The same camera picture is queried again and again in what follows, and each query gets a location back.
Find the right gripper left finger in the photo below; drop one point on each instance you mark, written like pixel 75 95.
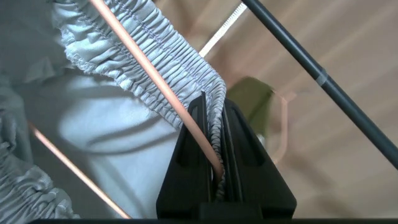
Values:
pixel 186 186

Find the green printed shirt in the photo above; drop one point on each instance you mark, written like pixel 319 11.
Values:
pixel 252 99

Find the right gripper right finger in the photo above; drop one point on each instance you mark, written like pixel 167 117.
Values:
pixel 258 186

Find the pink clothes hanger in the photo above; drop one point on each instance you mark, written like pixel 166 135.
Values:
pixel 283 130
pixel 149 68

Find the pale grey garment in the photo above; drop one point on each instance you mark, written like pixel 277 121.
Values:
pixel 109 124

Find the black clothes rack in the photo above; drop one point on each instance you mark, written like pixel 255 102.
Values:
pixel 311 65

